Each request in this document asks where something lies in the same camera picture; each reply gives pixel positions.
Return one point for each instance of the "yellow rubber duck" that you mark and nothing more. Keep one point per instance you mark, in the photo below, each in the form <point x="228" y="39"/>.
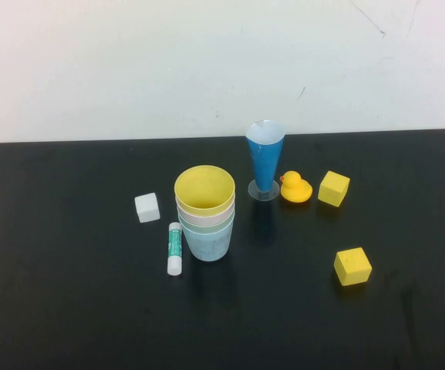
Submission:
<point x="295" y="190"/>

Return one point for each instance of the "yellow wooden cube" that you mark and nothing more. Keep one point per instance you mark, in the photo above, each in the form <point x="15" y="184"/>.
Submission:
<point x="353" y="268"/>
<point x="333" y="189"/>

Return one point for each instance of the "yellow plastic cup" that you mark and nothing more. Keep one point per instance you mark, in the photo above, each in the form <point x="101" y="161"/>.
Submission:
<point x="204" y="189"/>

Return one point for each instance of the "pale green plastic cup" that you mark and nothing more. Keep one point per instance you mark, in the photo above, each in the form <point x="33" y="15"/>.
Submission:
<point x="206" y="230"/>

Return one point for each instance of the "pale pink plastic cup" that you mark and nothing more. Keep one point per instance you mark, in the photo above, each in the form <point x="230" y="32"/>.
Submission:
<point x="203" y="220"/>

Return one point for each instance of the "blue cone in clear glass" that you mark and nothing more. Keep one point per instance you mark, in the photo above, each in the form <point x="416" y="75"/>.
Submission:
<point x="264" y="162"/>

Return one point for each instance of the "pale blue plastic cup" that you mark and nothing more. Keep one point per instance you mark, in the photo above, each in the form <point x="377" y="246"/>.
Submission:
<point x="208" y="248"/>

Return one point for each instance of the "green and white glue stick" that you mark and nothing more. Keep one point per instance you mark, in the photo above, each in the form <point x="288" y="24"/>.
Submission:
<point x="175" y="246"/>

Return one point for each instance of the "white cube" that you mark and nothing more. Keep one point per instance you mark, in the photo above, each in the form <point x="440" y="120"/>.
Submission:
<point x="147" y="208"/>

